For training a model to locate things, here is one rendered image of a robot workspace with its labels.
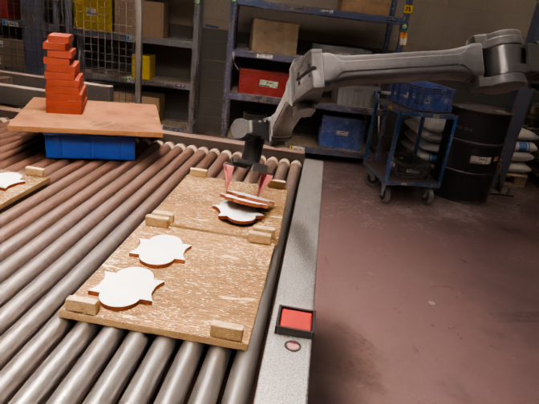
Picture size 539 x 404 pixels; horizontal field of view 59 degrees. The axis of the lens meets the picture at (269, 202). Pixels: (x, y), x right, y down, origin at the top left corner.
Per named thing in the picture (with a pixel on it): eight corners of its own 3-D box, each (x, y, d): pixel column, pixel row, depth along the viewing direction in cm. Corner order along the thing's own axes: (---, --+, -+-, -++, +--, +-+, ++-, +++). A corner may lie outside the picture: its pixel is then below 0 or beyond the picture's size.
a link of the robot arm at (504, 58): (549, 72, 90) (545, 45, 90) (508, 68, 86) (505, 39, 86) (508, 88, 98) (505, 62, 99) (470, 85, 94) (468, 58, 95)
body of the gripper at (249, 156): (267, 171, 139) (273, 147, 138) (234, 163, 136) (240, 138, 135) (261, 170, 145) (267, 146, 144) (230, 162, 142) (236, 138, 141)
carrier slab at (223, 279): (274, 248, 121) (275, 243, 121) (247, 352, 83) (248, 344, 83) (143, 227, 124) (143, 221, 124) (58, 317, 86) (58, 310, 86)
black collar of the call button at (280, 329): (314, 317, 96) (316, 309, 96) (314, 340, 89) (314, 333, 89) (278, 310, 97) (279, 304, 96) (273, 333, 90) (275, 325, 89)
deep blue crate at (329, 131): (356, 144, 582) (362, 114, 569) (360, 152, 544) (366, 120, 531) (316, 138, 582) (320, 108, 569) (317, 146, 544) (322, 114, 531)
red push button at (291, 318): (310, 318, 96) (312, 313, 95) (310, 337, 90) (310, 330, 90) (281, 313, 96) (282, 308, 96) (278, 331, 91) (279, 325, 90)
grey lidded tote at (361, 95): (367, 103, 561) (371, 83, 552) (377, 109, 528) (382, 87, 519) (326, 99, 554) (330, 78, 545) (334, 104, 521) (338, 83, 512)
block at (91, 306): (100, 311, 87) (100, 298, 86) (95, 317, 85) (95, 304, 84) (69, 305, 87) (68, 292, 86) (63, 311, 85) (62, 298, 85)
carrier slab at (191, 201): (287, 192, 161) (288, 188, 161) (277, 245, 123) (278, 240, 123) (187, 178, 163) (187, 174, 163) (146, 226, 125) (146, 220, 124)
